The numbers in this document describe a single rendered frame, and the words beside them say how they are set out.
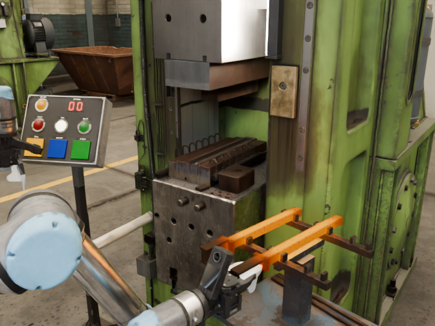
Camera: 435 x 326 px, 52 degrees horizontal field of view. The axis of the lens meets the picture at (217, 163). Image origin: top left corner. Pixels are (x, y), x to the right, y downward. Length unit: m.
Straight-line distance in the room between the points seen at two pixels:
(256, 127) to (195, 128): 0.29
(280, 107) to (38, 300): 1.82
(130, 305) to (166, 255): 0.80
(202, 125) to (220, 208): 0.54
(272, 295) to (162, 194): 0.57
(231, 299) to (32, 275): 0.47
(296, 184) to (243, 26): 0.58
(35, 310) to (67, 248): 1.96
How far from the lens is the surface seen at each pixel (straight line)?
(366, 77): 1.84
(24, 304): 2.79
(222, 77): 1.60
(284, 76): 1.52
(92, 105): 1.88
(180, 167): 1.70
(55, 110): 1.94
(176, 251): 1.79
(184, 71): 1.60
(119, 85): 8.14
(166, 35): 1.64
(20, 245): 0.75
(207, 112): 2.00
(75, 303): 2.70
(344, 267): 2.12
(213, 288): 1.01
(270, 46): 1.52
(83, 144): 1.84
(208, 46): 1.53
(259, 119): 2.02
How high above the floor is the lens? 1.53
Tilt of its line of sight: 19 degrees down
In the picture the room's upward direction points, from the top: straight up
